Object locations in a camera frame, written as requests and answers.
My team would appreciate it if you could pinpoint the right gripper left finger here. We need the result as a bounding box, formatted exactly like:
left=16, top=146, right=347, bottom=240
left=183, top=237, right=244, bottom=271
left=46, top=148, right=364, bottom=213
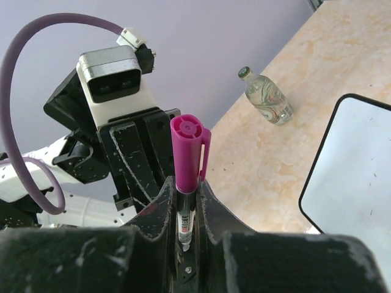
left=1, top=176, right=177, bottom=292

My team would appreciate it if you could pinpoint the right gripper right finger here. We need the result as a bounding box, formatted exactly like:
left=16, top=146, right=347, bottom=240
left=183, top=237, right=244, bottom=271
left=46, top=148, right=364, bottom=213
left=197, top=182, right=387, bottom=292

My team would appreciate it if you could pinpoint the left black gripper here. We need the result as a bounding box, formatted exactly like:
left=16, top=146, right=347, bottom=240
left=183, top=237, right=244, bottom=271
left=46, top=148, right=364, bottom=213
left=97, top=107, right=180, bottom=211

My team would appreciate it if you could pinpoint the magenta capped marker pen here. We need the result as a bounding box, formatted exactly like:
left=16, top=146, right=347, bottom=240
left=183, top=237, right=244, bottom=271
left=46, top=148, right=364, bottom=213
left=170, top=114, right=211, bottom=251

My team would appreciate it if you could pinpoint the black framed whiteboard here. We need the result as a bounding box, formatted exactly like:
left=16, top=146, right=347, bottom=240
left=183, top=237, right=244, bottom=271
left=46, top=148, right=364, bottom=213
left=299, top=93, right=390, bottom=280

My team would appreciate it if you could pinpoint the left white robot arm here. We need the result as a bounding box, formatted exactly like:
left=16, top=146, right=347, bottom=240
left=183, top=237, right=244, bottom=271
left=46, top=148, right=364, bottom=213
left=1, top=71, right=180, bottom=228

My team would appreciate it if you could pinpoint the clear plastic bottle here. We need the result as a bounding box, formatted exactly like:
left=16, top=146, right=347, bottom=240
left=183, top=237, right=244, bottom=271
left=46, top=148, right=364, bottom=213
left=238, top=67, right=293, bottom=125

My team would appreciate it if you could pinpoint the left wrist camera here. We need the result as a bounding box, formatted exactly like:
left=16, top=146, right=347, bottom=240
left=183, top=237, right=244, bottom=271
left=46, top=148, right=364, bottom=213
left=76, top=45, right=157, bottom=129

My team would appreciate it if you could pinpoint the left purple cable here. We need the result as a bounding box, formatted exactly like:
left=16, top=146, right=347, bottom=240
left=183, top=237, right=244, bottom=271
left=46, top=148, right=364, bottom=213
left=0, top=12, right=125, bottom=214

